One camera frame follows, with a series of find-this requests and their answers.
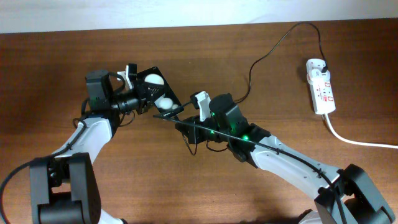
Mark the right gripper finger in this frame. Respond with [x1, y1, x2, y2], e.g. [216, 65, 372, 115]
[191, 91, 211, 122]
[153, 112, 180, 121]

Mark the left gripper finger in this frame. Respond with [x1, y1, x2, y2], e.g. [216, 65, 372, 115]
[143, 83, 165, 104]
[117, 63, 137, 90]

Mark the black charger cable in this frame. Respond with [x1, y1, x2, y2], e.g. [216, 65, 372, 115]
[152, 21, 328, 156]

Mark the black smartphone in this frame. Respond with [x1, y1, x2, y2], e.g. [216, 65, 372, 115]
[137, 67, 182, 113]

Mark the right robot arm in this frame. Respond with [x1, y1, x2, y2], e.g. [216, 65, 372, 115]
[155, 91, 396, 223]

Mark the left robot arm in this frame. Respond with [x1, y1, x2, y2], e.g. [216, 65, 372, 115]
[29, 63, 168, 223]

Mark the white power strip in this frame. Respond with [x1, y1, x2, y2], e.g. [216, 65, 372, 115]
[307, 75, 336, 115]

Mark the white USB wall adapter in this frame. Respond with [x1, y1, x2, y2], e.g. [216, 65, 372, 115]
[306, 58, 330, 85]

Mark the white power strip cord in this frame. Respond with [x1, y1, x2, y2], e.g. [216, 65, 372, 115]
[322, 113, 398, 150]

